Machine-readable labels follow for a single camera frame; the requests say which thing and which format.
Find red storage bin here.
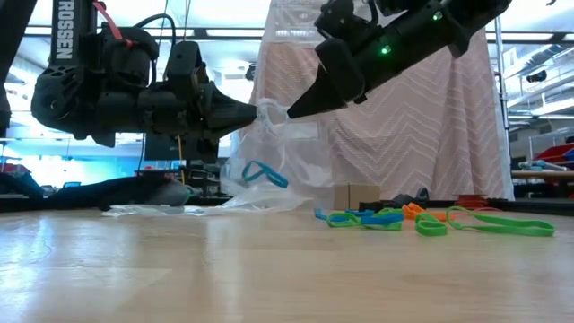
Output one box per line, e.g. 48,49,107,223
533,142,574,164

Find long green rubber band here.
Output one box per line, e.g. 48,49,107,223
446,205,556,238

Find clear plastic bag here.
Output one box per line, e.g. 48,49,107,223
219,97,335,212
101,204,225,220
222,186,313,214

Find blue rubber band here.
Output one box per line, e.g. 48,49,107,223
361,213,404,226
313,207,376,222
241,160,291,189

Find black aluminium table frame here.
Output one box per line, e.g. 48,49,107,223
0,196,574,216

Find orange rubber band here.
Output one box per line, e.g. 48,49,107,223
401,202,449,223

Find red cable strap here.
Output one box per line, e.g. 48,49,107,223
92,0,135,49

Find wooden side table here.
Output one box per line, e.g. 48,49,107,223
510,169,574,182

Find pink chevron cloth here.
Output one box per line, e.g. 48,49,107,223
250,0,515,202

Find black computer monitor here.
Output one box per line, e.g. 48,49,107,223
143,132,221,163

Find red black tape roll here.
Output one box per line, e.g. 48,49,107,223
455,194,490,211

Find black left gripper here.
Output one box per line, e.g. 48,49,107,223
136,83,259,141

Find black left wrist camera cable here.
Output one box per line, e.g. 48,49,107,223
132,12,177,86

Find silver metal rack pole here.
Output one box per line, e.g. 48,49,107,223
470,2,516,202

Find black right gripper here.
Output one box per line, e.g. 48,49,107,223
286,18,425,120

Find small cardboard box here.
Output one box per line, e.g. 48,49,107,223
334,183,381,210

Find yellow hanging cable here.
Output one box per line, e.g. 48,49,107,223
177,134,185,186

